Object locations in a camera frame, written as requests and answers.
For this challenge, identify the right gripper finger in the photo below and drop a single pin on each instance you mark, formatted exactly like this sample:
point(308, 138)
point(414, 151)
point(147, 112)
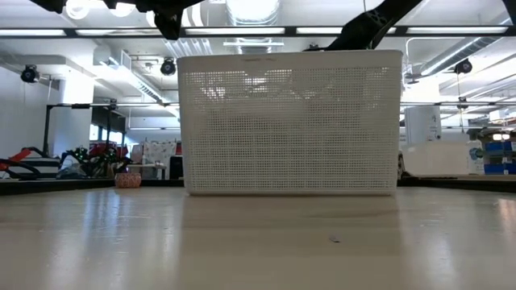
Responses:
point(354, 40)

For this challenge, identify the black ceiling spotlight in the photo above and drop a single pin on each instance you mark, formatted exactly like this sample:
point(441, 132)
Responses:
point(168, 67)
point(30, 75)
point(463, 67)

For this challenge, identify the white column with sign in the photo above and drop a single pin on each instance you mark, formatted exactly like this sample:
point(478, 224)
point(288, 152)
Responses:
point(421, 123)

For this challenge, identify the white perforated plastic basket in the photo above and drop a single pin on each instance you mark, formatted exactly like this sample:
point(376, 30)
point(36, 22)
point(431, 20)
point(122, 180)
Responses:
point(290, 133)

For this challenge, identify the white patterned cloth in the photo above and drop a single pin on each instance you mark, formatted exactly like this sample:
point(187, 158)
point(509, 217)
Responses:
point(159, 153)

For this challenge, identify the white storage box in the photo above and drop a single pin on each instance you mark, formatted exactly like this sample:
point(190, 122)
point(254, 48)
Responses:
point(435, 159)

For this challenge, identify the black metal stand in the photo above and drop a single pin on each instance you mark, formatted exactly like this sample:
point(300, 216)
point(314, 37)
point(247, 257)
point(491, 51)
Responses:
point(47, 129)

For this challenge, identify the bottle with blue label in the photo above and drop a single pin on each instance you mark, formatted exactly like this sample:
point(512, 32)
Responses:
point(475, 157)

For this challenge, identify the blue boxes stack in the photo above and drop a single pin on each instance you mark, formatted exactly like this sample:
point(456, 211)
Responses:
point(500, 157)

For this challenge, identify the silver ventilation duct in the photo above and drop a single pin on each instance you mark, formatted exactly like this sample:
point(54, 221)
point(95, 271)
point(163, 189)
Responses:
point(455, 56)

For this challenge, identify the black aluminium table frame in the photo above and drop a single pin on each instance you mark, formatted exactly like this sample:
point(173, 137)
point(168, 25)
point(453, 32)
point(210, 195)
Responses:
point(60, 187)

